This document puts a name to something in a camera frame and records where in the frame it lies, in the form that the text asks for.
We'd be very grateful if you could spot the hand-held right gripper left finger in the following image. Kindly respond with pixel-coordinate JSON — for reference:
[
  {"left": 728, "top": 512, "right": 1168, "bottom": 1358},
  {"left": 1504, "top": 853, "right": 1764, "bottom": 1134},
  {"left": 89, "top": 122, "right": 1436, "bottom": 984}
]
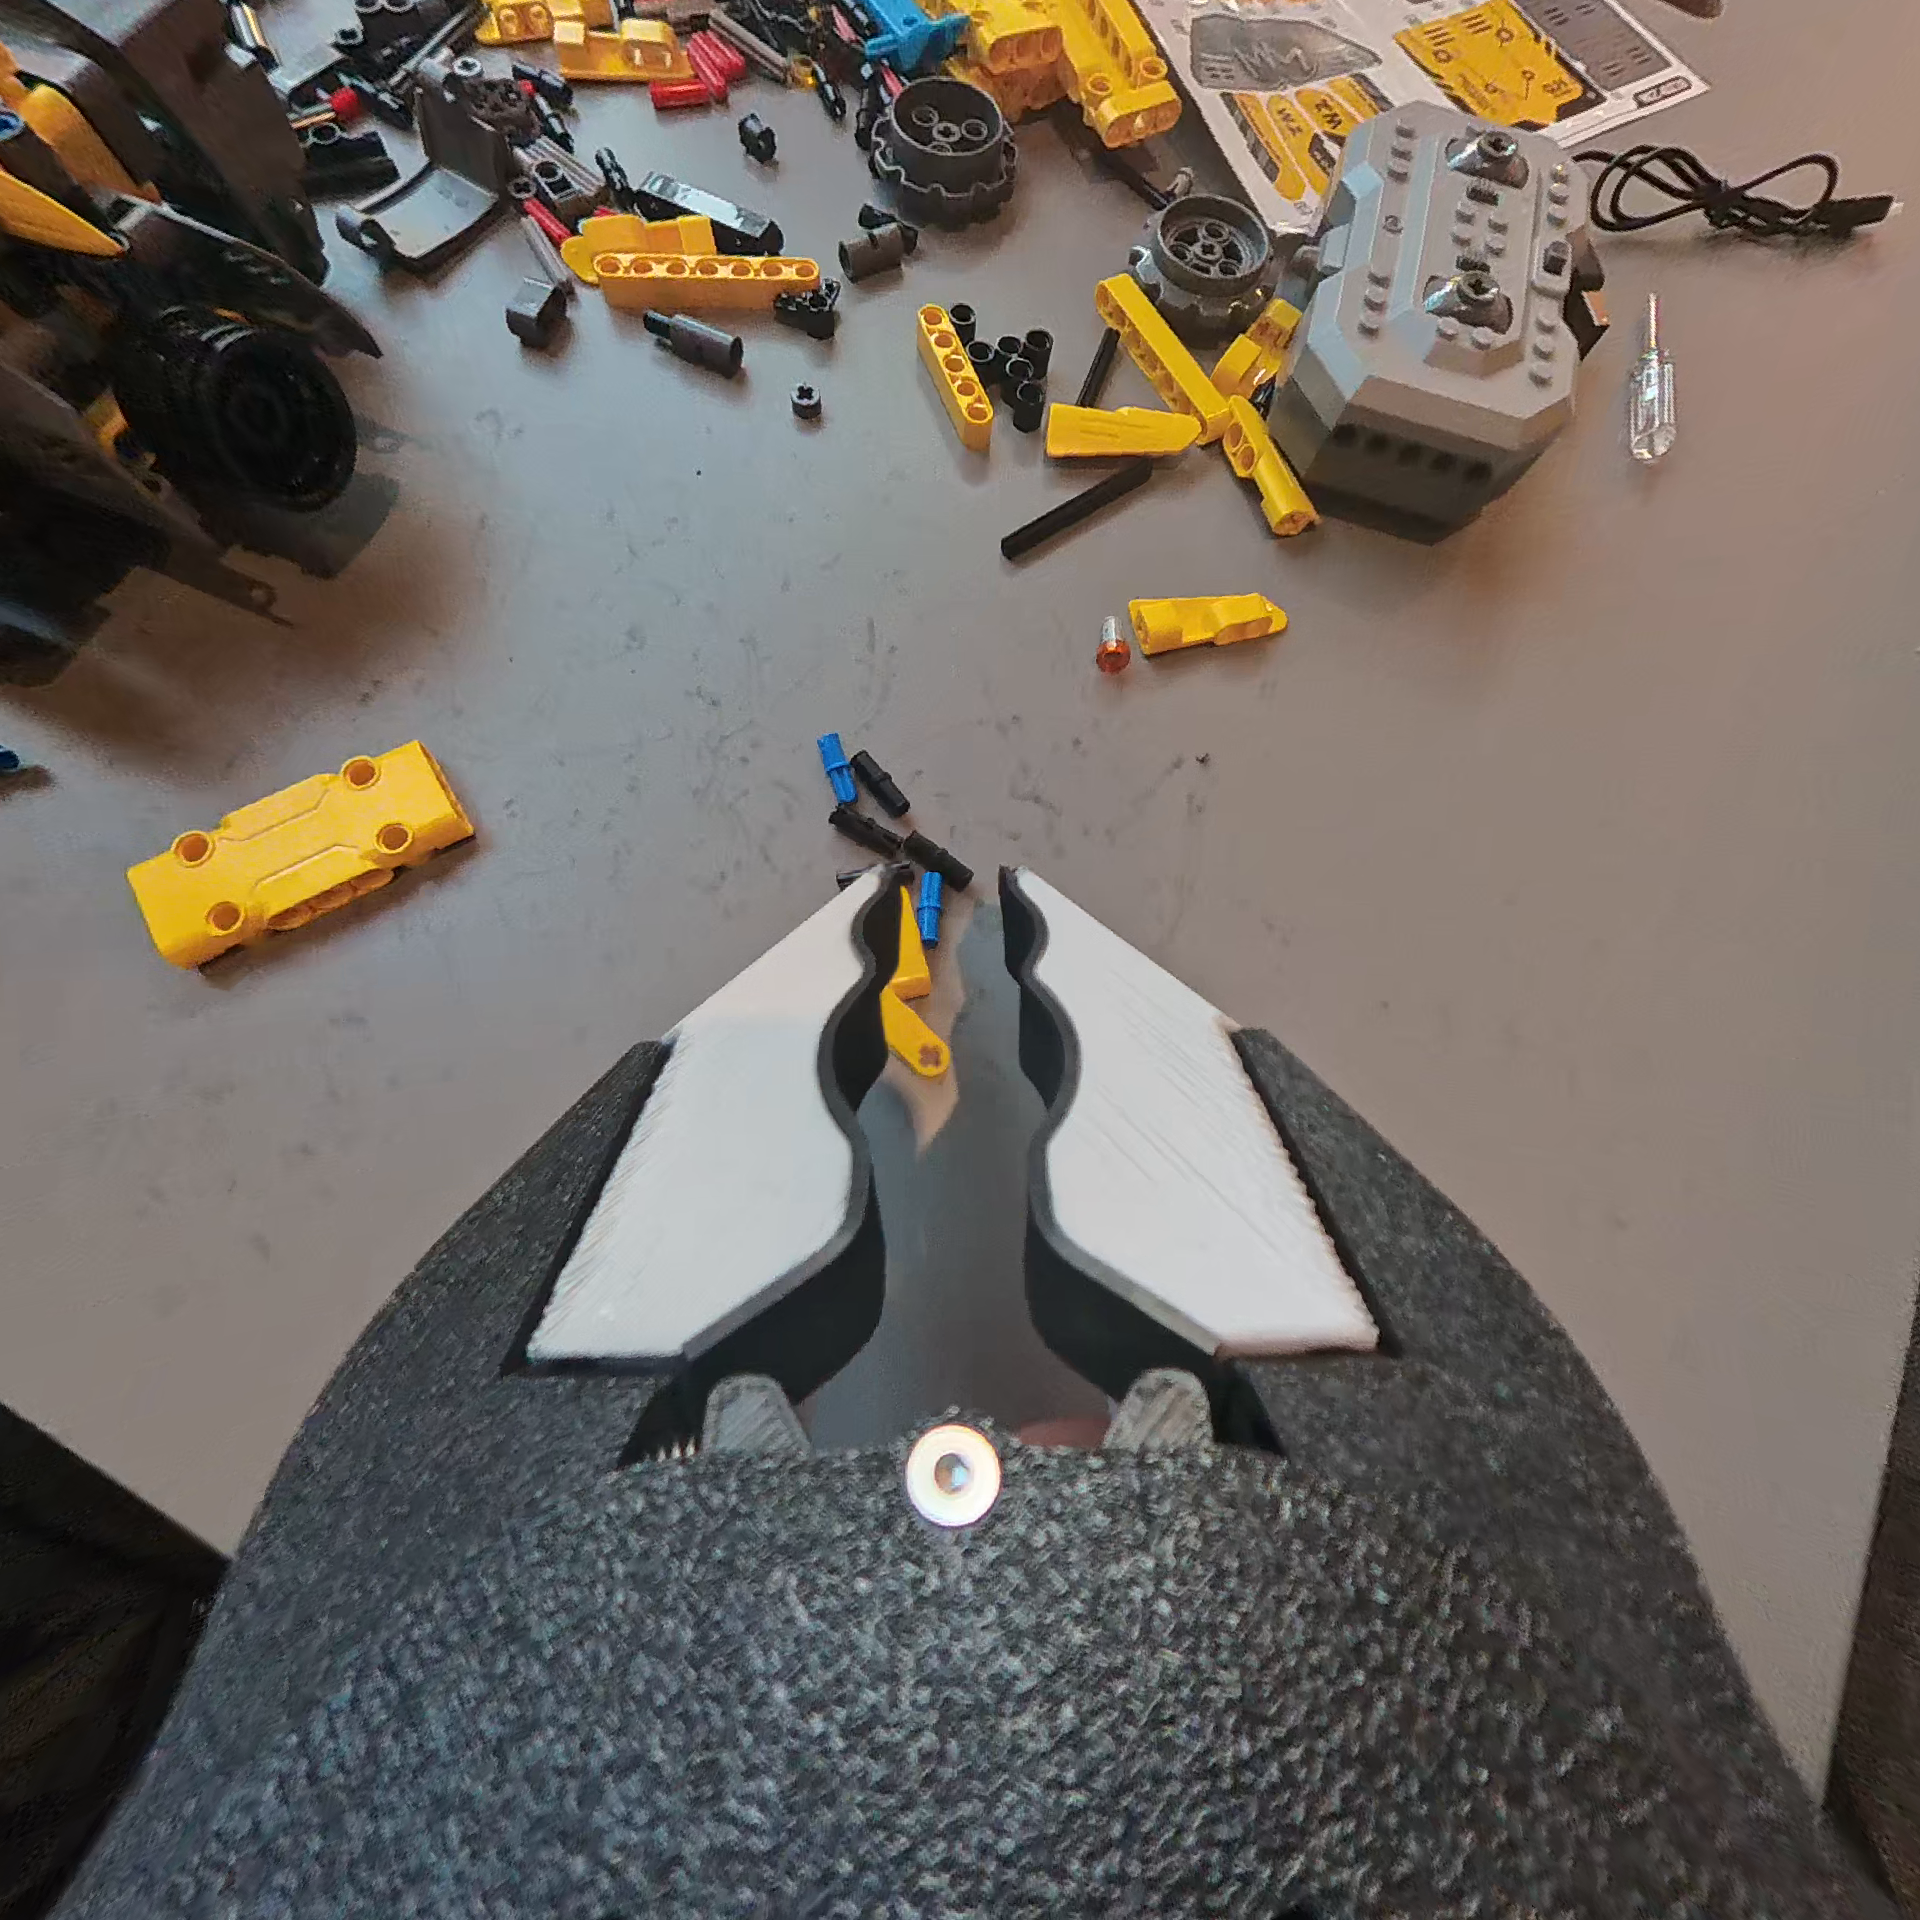
[{"left": 525, "top": 870, "right": 910, "bottom": 1383}]

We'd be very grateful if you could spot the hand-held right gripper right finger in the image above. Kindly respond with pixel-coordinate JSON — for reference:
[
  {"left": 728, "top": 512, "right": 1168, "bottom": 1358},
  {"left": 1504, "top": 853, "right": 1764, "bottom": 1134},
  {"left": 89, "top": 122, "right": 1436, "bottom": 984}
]
[{"left": 993, "top": 864, "right": 1382, "bottom": 1374}]

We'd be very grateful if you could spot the short yellow brick beam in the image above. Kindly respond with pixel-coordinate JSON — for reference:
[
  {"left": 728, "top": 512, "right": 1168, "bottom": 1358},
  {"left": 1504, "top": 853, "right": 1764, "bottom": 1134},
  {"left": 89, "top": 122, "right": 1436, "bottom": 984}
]
[{"left": 881, "top": 884, "right": 952, "bottom": 1076}]

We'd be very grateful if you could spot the grey desk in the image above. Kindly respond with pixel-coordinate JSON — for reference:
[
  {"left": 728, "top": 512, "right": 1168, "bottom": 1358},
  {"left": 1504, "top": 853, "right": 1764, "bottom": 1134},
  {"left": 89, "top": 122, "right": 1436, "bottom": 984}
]
[{"left": 0, "top": 0, "right": 1920, "bottom": 1800}]

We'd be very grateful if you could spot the yellow rectangular brick panel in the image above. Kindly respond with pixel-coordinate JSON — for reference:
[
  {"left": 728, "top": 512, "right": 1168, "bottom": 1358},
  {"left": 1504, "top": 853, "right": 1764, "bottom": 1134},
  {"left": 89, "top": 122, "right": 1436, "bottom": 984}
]
[{"left": 128, "top": 738, "right": 477, "bottom": 970}]

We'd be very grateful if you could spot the black brick axle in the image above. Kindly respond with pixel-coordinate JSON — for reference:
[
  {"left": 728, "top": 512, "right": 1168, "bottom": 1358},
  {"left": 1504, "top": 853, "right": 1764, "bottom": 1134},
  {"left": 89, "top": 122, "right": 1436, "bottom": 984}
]
[{"left": 999, "top": 456, "right": 1156, "bottom": 564}]

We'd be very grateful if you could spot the stubby yellow brick beam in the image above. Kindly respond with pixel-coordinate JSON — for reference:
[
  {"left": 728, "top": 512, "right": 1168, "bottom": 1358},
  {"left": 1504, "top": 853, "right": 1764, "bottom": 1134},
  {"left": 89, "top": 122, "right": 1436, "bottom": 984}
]
[{"left": 1219, "top": 394, "right": 1321, "bottom": 538}]

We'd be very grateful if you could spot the yellow flat wedge panel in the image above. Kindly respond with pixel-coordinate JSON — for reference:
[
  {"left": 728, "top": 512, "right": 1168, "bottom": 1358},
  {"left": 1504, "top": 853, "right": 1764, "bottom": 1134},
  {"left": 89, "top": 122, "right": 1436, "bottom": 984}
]
[{"left": 1045, "top": 402, "right": 1201, "bottom": 459}]

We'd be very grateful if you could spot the yellow thick brick beam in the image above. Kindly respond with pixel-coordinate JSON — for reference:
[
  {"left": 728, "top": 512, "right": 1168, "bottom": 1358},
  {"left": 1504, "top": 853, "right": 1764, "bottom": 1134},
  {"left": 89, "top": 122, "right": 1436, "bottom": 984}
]
[{"left": 1093, "top": 271, "right": 1235, "bottom": 444}]

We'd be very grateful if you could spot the yellow five-hole beam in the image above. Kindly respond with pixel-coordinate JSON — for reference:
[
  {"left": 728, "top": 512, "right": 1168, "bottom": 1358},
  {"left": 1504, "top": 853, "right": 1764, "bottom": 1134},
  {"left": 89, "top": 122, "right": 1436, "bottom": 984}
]
[{"left": 913, "top": 300, "right": 999, "bottom": 454}]

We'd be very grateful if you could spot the black perforated connector block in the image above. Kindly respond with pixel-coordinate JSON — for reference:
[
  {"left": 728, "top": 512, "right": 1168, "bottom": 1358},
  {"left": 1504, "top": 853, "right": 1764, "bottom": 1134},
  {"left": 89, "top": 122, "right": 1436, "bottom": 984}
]
[{"left": 948, "top": 300, "right": 1059, "bottom": 437}]

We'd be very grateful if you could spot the long yellow brick beam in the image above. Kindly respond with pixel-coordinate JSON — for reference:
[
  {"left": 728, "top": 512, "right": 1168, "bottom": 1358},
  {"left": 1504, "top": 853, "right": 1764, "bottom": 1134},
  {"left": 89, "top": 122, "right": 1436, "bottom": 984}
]
[{"left": 591, "top": 252, "right": 825, "bottom": 312}]

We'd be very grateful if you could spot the grey brick battery hub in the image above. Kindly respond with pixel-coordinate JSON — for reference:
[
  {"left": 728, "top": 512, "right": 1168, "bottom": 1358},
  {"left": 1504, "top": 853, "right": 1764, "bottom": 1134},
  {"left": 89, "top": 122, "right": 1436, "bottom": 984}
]
[{"left": 1265, "top": 103, "right": 1609, "bottom": 541}]

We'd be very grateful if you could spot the small clear screwdriver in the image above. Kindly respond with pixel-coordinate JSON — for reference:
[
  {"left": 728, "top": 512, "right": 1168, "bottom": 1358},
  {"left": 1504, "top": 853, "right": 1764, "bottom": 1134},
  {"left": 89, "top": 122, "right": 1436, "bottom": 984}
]
[{"left": 1623, "top": 293, "right": 1679, "bottom": 467}]

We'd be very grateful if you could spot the grey brick sprocket wheel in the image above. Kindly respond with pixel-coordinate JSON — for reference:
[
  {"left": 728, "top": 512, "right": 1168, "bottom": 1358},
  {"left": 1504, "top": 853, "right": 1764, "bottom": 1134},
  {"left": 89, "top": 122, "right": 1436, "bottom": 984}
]
[
  {"left": 1127, "top": 195, "right": 1285, "bottom": 338},
  {"left": 871, "top": 75, "right": 1022, "bottom": 227}
]

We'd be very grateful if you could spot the yellow grey brick vehicle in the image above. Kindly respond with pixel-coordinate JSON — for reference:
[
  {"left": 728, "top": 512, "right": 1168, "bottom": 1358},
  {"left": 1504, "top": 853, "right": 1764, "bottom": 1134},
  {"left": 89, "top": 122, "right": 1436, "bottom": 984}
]
[{"left": 0, "top": 0, "right": 383, "bottom": 647}]

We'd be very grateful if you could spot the dark grey curved fender piece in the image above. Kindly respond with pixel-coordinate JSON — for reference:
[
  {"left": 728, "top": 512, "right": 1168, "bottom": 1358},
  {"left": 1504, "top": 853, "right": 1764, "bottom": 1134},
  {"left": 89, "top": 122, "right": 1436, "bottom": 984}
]
[{"left": 336, "top": 60, "right": 579, "bottom": 279}]

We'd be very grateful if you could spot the yellow black sticker sheet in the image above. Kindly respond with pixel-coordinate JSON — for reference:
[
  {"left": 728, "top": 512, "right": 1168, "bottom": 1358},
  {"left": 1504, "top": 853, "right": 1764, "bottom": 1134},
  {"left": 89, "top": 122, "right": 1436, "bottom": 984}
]
[{"left": 1125, "top": 0, "right": 1715, "bottom": 243}]

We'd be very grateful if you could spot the pile of small brick parts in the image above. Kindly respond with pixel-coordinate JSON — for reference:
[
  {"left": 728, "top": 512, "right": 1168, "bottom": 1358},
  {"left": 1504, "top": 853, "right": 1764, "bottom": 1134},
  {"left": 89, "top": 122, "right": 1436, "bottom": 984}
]
[{"left": 223, "top": 0, "right": 903, "bottom": 204}]

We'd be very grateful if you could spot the black usb cable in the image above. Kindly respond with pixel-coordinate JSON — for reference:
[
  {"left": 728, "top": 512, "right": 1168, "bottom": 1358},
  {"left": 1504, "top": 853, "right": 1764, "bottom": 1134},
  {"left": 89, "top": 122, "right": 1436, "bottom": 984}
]
[{"left": 1582, "top": 141, "right": 1894, "bottom": 243}]

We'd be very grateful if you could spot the large yellow brick frame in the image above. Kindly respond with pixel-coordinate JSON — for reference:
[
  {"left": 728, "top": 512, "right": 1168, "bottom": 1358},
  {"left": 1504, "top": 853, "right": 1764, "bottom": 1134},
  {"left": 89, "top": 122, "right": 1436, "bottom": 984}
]
[{"left": 960, "top": 0, "right": 1187, "bottom": 149}]

